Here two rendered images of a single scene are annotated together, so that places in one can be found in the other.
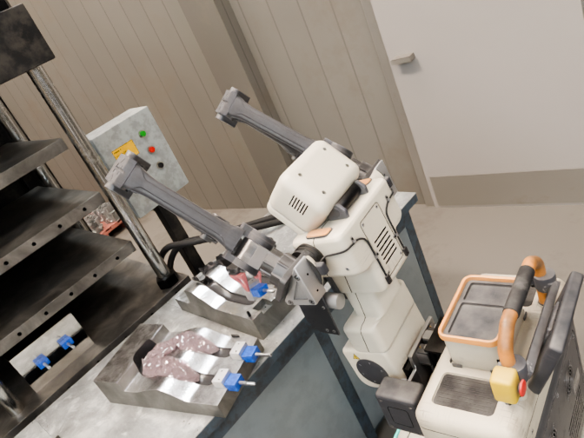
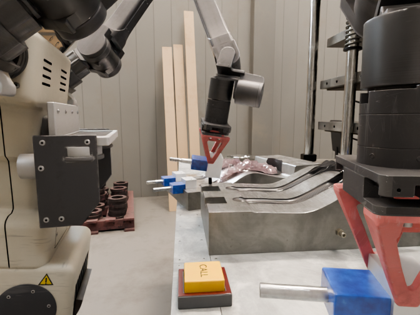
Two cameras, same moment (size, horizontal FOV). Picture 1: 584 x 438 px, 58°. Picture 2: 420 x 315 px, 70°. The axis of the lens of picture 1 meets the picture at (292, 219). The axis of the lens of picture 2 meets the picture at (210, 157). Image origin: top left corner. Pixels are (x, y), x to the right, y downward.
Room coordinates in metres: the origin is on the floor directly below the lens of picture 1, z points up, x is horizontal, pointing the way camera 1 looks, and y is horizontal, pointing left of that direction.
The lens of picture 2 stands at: (1.86, -0.44, 1.08)
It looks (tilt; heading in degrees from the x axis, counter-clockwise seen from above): 8 degrees down; 121
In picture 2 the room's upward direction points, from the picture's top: straight up
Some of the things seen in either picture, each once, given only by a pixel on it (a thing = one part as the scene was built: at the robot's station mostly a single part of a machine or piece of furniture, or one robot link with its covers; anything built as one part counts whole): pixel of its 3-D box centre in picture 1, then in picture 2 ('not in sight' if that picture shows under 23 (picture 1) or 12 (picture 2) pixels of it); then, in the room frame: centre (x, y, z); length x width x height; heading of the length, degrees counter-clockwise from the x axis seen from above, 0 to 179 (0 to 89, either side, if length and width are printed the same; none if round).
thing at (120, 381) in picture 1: (177, 365); (242, 177); (1.42, 0.53, 0.85); 0.50 x 0.26 x 0.11; 53
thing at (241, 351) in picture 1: (253, 354); (174, 187); (1.30, 0.28, 0.85); 0.13 x 0.05 x 0.05; 53
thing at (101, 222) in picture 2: not in sight; (97, 198); (-0.77, 1.62, 0.20); 1.09 x 0.79 x 0.39; 133
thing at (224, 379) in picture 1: (236, 382); (165, 180); (1.22, 0.34, 0.85); 0.13 x 0.05 x 0.05; 53
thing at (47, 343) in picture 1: (32, 336); not in sight; (2.02, 1.21, 0.87); 0.50 x 0.27 x 0.17; 36
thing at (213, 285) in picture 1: (229, 278); (297, 180); (1.68, 0.29, 0.92); 0.35 x 0.16 x 0.09; 36
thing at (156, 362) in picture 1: (173, 354); (242, 165); (1.42, 0.53, 0.90); 0.26 x 0.18 x 0.08; 53
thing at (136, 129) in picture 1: (189, 255); not in sight; (2.39, 0.53, 0.73); 0.30 x 0.22 x 1.47; 126
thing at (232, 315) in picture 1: (235, 286); (304, 201); (1.70, 0.29, 0.87); 0.50 x 0.26 x 0.14; 36
